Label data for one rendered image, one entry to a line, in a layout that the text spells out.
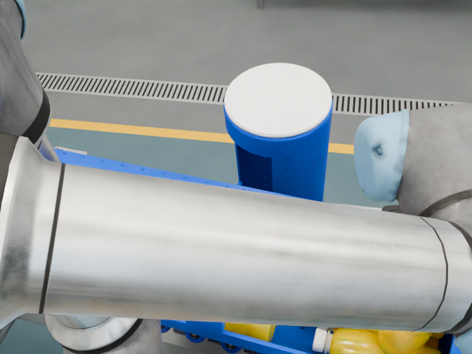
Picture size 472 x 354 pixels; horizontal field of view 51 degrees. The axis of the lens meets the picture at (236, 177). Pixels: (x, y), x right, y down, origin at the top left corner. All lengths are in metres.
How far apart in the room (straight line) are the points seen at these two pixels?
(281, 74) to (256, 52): 1.80
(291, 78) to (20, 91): 1.07
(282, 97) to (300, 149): 0.15
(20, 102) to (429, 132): 0.30
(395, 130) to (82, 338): 0.38
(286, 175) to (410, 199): 0.93
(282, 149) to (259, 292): 0.99
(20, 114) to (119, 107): 2.60
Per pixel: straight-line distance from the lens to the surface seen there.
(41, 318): 1.27
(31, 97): 0.37
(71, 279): 0.24
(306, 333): 1.02
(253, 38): 3.28
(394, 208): 0.63
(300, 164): 1.31
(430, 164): 0.41
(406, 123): 0.43
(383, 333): 0.86
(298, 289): 0.27
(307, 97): 1.31
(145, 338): 0.62
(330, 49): 3.18
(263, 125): 1.23
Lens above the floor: 1.91
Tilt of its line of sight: 51 degrees down
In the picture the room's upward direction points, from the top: 7 degrees counter-clockwise
